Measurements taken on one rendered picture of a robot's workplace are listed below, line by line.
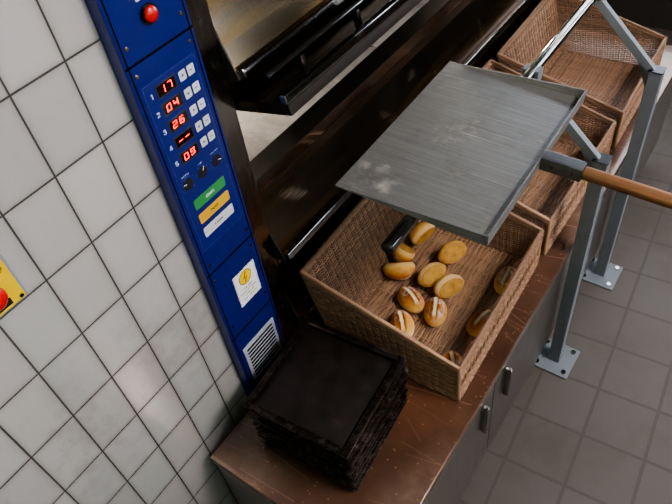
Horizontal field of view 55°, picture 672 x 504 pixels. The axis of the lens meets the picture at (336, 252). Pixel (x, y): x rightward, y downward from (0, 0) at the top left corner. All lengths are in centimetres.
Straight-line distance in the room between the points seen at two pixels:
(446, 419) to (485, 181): 65
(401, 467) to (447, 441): 13
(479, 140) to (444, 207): 23
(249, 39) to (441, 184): 50
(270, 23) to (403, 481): 109
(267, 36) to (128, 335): 66
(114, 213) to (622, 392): 190
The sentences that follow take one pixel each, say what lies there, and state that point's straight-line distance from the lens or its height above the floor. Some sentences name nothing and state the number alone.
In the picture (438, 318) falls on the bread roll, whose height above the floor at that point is 63.
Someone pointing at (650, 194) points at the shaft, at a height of 118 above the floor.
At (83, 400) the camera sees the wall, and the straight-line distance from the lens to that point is 137.
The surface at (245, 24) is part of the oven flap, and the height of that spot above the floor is 152.
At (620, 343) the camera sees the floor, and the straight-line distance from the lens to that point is 267.
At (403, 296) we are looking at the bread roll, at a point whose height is 64.
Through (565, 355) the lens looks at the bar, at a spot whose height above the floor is 1.
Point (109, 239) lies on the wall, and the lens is 123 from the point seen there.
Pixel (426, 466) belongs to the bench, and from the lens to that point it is 168.
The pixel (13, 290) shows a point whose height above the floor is 144.
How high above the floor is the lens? 211
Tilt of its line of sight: 46 degrees down
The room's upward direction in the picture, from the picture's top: 9 degrees counter-clockwise
